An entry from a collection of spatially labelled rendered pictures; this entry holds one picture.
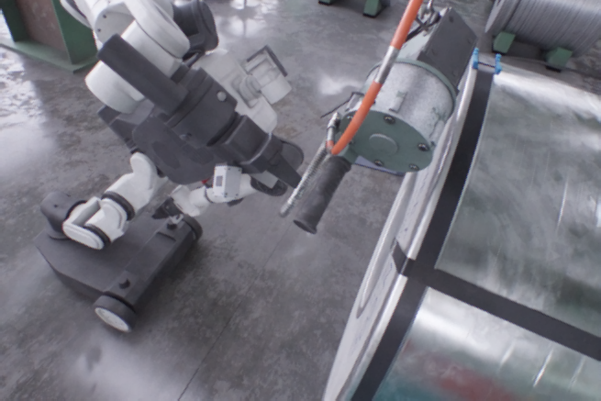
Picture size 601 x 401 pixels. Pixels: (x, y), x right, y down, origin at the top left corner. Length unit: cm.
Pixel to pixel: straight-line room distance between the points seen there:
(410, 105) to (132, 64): 34
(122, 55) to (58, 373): 160
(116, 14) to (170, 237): 141
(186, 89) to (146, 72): 5
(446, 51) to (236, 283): 157
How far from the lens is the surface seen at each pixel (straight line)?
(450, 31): 63
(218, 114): 46
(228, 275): 193
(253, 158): 46
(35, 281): 215
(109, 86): 47
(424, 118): 50
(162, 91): 43
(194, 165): 88
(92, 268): 187
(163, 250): 182
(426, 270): 62
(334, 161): 60
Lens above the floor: 164
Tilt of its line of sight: 42 degrees down
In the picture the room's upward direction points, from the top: 10 degrees clockwise
